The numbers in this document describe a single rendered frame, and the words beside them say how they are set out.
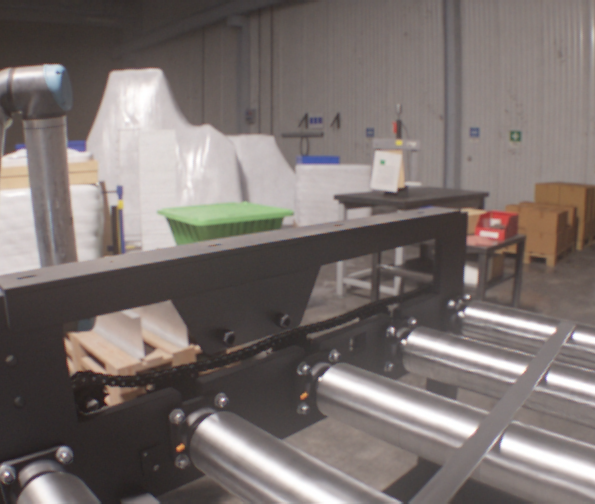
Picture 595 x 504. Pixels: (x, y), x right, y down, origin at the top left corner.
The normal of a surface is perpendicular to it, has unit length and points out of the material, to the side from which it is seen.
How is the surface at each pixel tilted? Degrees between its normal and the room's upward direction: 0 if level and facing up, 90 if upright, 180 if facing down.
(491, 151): 90
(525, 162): 90
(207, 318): 90
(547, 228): 90
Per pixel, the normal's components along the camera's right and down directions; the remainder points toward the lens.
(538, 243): -0.68, 0.15
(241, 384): 0.70, 0.14
